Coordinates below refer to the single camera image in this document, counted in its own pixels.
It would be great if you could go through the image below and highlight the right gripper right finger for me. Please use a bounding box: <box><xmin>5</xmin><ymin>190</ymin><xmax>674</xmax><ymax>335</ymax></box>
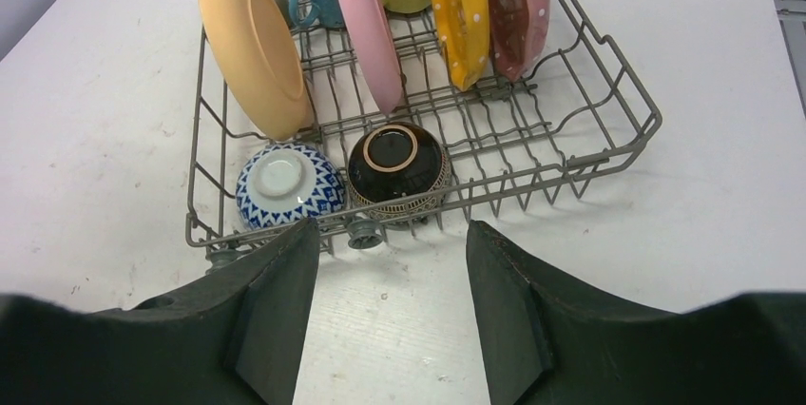
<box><xmin>466</xmin><ymin>221</ymin><xmax>675</xmax><ymax>405</ymax></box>

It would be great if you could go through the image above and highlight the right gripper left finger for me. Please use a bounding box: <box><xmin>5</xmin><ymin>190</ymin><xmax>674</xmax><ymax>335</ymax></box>
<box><xmin>94</xmin><ymin>218</ymin><xmax>321</xmax><ymax>405</ymax></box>

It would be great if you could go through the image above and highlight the orange patterned small bowl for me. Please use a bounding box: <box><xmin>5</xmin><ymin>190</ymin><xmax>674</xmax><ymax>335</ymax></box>
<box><xmin>235</xmin><ymin>143</ymin><xmax>348</xmax><ymax>230</ymax></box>

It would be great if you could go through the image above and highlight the dark brown glazed bowl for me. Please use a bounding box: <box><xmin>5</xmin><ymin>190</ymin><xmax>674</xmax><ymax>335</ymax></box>
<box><xmin>347</xmin><ymin>122</ymin><xmax>451</xmax><ymax>220</ymax></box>

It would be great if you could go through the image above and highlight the grey wire dish rack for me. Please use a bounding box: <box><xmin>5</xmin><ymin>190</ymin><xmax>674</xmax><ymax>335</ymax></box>
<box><xmin>184</xmin><ymin>0</ymin><xmax>662</xmax><ymax>267</ymax></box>

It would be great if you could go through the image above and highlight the beige bear print plate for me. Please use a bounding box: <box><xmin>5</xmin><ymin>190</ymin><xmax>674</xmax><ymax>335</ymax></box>
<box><xmin>198</xmin><ymin>0</ymin><xmax>313</xmax><ymax>141</ymax></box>

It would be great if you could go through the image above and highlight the light pink bottom plate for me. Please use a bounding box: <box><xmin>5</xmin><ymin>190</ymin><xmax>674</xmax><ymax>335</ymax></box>
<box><xmin>338</xmin><ymin>0</ymin><xmax>404</xmax><ymax>114</ymax></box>

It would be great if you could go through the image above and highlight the pink polka dot plate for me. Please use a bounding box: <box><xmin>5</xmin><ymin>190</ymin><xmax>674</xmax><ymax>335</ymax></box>
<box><xmin>488</xmin><ymin>0</ymin><xmax>550</xmax><ymax>82</ymax></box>

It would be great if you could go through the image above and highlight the yellow plate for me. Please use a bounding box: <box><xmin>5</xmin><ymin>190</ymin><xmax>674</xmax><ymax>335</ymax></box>
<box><xmin>432</xmin><ymin>0</ymin><xmax>490</xmax><ymax>91</ymax></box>

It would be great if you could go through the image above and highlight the aluminium side rail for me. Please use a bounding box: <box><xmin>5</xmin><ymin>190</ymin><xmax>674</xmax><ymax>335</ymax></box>
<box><xmin>773</xmin><ymin>0</ymin><xmax>805</xmax><ymax>109</ymax></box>

